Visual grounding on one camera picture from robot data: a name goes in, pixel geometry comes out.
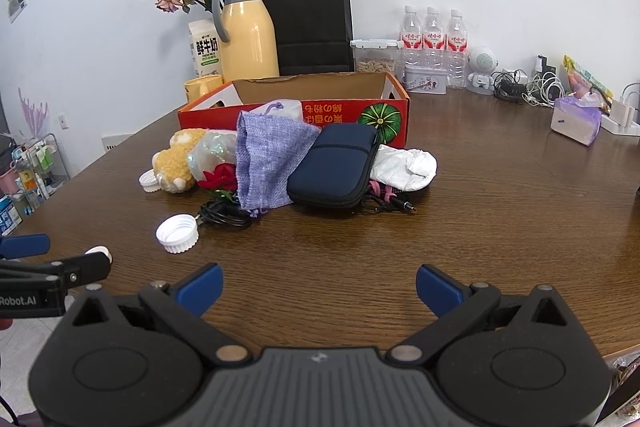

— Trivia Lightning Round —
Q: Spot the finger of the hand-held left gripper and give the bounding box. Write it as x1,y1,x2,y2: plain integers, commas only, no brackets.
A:
0,234,51,259
0,252,112,293

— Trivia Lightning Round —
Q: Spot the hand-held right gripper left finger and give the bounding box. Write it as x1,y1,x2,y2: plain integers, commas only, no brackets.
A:
59,263,253,365

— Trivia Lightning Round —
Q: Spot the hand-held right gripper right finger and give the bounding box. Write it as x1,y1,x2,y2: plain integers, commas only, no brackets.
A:
386,264,583,365

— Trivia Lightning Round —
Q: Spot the large white bottle cap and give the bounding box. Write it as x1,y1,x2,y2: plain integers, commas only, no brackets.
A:
155,214,201,255

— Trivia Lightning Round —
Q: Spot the black USB cable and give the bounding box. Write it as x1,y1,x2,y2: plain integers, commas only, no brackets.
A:
197,199,254,231

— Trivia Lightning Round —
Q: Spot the pink and black cable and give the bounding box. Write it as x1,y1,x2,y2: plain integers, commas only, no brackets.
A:
367,179,417,214

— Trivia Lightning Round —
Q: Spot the yellow plush toy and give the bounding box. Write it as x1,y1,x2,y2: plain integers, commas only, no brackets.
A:
152,128,208,194

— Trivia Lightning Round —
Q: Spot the purple drawstring pouch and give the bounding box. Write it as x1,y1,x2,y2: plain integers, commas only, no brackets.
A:
235,109,322,219

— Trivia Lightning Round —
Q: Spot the navy zip case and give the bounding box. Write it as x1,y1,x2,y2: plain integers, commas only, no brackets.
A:
286,123,382,210

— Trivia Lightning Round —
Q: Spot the red cardboard box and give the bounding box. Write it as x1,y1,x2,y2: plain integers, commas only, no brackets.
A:
177,72,412,148

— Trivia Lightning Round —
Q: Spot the storage cart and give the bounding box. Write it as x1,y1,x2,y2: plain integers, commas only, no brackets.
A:
0,132,71,228

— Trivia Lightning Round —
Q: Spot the yellow mug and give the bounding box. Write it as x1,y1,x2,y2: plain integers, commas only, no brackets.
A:
184,74,225,104

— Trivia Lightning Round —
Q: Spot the white tin box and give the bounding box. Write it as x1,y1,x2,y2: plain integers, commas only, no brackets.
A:
402,64,449,96

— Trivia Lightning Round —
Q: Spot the purple tissue pack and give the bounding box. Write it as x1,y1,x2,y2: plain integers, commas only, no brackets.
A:
551,93,604,146

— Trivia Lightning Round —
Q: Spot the white robot speaker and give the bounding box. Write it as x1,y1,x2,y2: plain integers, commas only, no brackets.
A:
467,46,502,96

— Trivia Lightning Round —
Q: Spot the clear food container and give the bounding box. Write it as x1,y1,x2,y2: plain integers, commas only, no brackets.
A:
350,39,405,75

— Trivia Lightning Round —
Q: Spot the white milk carton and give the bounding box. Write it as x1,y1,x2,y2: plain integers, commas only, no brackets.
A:
188,19,224,78

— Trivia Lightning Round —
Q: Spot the white power strip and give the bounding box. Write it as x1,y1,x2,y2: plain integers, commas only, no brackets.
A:
600,82,640,137

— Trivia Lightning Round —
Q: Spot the yellow thermos jug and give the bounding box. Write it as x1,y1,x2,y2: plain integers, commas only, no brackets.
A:
211,0,280,83

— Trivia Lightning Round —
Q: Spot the yellow snack packet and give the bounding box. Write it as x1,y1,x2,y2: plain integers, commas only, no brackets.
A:
562,55,615,112

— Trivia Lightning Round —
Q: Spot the black paper bag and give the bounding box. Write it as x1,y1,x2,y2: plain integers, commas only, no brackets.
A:
257,0,356,77

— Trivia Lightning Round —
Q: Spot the purple wall decal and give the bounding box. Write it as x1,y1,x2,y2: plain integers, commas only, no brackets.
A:
17,87,51,138

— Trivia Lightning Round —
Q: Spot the white drawstring pouch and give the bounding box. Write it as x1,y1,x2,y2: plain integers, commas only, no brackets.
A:
257,99,304,124

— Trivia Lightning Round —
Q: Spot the white cable bundle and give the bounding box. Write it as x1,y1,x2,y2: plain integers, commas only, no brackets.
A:
522,72,569,108

